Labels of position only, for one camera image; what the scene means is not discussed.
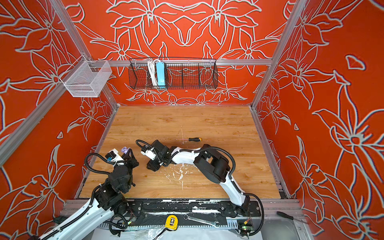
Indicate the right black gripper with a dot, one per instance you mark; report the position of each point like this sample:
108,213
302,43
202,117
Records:
150,166

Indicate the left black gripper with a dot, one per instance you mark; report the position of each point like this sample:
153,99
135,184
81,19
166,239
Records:
132,161

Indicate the purple round puck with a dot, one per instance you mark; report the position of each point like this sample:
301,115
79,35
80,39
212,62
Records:
124,150

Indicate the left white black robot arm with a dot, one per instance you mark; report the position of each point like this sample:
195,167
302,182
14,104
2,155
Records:
107,203

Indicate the silver wrench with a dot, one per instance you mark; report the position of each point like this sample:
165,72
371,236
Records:
194,219

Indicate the yellow tape measure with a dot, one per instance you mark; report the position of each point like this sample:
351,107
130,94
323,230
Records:
171,223

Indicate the light blue box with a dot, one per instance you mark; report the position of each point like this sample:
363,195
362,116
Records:
160,67

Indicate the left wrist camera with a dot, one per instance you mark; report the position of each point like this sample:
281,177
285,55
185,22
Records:
114,158

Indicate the yellow black handled screwdriver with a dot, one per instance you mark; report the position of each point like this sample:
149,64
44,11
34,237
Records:
191,139

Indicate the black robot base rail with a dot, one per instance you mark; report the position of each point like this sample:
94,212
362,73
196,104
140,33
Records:
152,213

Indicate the black wire wall basket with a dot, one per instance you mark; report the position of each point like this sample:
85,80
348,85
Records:
181,73

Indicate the clear mesh wall basket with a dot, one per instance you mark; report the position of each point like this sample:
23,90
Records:
86,79

